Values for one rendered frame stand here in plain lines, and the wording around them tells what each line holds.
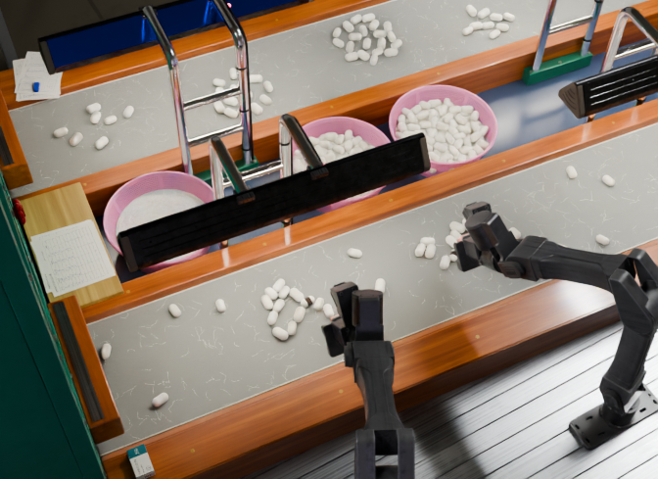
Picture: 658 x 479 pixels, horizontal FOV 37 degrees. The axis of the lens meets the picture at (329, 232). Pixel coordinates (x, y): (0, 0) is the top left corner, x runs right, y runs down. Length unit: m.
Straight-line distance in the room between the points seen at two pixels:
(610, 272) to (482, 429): 0.48
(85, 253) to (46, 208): 0.16
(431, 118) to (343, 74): 0.26
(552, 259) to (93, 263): 0.97
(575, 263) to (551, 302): 0.32
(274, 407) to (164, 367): 0.25
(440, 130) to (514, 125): 0.22
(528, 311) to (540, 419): 0.23
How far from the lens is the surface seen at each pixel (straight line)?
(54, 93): 2.58
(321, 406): 2.00
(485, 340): 2.10
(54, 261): 2.23
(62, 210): 2.31
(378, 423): 1.59
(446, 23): 2.78
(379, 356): 1.72
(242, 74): 2.21
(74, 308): 2.05
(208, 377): 2.06
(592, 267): 1.85
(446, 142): 2.48
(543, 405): 2.16
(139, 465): 1.94
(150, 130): 2.49
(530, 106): 2.68
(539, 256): 1.92
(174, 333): 2.12
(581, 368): 2.23
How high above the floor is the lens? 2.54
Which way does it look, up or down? 53 degrees down
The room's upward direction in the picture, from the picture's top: 2 degrees clockwise
